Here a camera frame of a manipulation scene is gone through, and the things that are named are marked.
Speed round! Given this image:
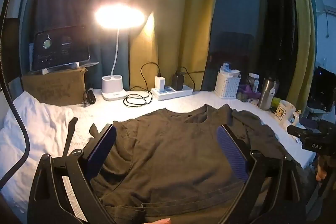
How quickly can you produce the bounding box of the white power strip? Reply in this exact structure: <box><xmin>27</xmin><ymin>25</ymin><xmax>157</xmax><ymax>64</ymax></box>
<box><xmin>152</xmin><ymin>84</ymin><xmax>193</xmax><ymax>101</ymax></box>

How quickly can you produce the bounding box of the blue and white tissue pack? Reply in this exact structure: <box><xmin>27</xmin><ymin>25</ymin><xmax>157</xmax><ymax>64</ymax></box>
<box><xmin>223</xmin><ymin>63</ymin><xmax>240</xmax><ymax>75</ymax></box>

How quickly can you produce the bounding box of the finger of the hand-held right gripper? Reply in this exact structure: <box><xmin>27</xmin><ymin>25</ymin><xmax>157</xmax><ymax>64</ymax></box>
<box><xmin>287</xmin><ymin>124</ymin><xmax>305</xmax><ymax>138</ymax></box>

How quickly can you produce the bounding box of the black tablet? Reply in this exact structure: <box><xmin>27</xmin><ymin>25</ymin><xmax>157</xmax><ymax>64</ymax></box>
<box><xmin>32</xmin><ymin>26</ymin><xmax>91</xmax><ymax>71</ymax></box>

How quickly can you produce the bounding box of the olive green curtain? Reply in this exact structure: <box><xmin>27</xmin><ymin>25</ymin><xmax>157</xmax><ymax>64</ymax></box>
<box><xmin>282</xmin><ymin>0</ymin><xmax>318</xmax><ymax>119</ymax></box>

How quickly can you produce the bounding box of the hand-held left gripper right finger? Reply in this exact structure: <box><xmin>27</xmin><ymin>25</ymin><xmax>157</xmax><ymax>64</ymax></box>
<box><xmin>216</xmin><ymin>124</ymin><xmax>307</xmax><ymax>224</ymax></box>

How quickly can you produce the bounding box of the white mug with yellow print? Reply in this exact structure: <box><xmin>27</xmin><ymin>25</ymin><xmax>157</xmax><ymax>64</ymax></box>
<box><xmin>274</xmin><ymin>100</ymin><xmax>300</xmax><ymax>127</ymax></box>

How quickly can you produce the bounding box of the white crumpled cloth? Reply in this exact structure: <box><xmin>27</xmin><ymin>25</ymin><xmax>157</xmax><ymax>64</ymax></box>
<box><xmin>0</xmin><ymin>90</ymin><xmax>79</xmax><ymax>214</ymax></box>

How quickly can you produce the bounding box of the white charger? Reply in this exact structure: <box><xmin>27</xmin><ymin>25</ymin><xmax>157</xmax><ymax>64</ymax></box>
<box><xmin>155</xmin><ymin>76</ymin><xmax>165</xmax><ymax>92</ymax></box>

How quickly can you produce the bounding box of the dark window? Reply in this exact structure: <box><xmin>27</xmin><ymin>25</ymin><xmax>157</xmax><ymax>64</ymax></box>
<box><xmin>202</xmin><ymin>0</ymin><xmax>298</xmax><ymax>93</ymax></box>

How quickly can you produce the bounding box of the white desk lamp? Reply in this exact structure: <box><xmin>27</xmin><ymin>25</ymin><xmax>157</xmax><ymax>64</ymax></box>
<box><xmin>94</xmin><ymin>4</ymin><xmax>145</xmax><ymax>102</ymax></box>

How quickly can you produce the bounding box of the brown cardboard box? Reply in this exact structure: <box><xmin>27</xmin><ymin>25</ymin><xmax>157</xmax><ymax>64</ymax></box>
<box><xmin>21</xmin><ymin>68</ymin><xmax>88</xmax><ymax>106</ymax></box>

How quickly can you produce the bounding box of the white woven basket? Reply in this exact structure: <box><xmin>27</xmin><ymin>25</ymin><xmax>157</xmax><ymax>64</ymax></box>
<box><xmin>215</xmin><ymin>71</ymin><xmax>241</xmax><ymax>100</ymax></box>

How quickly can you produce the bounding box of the black electronic device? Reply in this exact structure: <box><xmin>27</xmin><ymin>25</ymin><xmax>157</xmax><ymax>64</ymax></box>
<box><xmin>307</xmin><ymin>67</ymin><xmax>336</xmax><ymax>111</ymax></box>

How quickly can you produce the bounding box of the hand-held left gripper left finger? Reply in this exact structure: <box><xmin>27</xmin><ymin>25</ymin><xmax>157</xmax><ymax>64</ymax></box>
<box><xmin>28</xmin><ymin>124</ymin><xmax>117</xmax><ymax>224</ymax></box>

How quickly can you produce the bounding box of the black strap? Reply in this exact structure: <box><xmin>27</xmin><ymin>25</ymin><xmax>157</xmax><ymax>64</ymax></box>
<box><xmin>62</xmin><ymin>117</ymin><xmax>79</xmax><ymax>157</ymax></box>

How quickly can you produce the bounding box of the white tablet stand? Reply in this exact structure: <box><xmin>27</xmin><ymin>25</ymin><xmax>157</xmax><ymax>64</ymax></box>
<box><xmin>42</xmin><ymin>61</ymin><xmax>99</xmax><ymax>74</ymax></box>

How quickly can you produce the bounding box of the clear jar with white lid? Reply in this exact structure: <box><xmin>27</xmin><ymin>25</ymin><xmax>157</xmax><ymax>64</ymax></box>
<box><xmin>248</xmin><ymin>72</ymin><xmax>260</xmax><ymax>93</ymax></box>

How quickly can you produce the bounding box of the long looped black cable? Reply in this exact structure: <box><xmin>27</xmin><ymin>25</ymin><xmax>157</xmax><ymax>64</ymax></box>
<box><xmin>123</xmin><ymin>63</ymin><xmax>160</xmax><ymax>108</ymax></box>

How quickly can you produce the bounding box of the black braided cable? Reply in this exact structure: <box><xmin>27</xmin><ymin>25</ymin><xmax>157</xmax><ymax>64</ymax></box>
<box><xmin>0</xmin><ymin>0</ymin><xmax>29</xmax><ymax>188</ymax></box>

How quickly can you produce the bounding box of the purple cloth item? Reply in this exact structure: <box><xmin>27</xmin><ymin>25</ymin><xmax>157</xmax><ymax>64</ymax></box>
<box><xmin>238</xmin><ymin>84</ymin><xmax>261</xmax><ymax>102</ymax></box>

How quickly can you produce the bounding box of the bundled black cable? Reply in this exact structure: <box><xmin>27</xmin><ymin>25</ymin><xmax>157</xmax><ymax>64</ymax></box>
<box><xmin>83</xmin><ymin>88</ymin><xmax>96</xmax><ymax>107</ymax></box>

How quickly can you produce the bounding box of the yellow curtain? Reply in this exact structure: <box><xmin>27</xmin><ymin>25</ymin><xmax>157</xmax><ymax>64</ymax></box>
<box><xmin>129</xmin><ymin>0</ymin><xmax>221</xmax><ymax>90</ymax></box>

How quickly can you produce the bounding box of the dark grey t-shirt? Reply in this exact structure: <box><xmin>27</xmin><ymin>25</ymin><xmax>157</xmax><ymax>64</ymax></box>
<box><xmin>89</xmin><ymin>105</ymin><xmax>297</xmax><ymax>224</ymax></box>

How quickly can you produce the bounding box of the thin black charger cable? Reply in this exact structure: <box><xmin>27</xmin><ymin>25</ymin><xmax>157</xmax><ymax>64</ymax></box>
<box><xmin>178</xmin><ymin>67</ymin><xmax>205</xmax><ymax>88</ymax></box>

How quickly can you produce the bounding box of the stainless steel bottle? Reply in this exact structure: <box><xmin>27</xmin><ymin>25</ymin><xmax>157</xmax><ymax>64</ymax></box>
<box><xmin>259</xmin><ymin>77</ymin><xmax>279</xmax><ymax>111</ymax></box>

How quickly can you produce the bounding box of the person's right hand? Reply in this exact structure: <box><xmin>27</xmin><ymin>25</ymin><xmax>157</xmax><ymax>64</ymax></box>
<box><xmin>316</xmin><ymin>154</ymin><xmax>330</xmax><ymax>182</ymax></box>

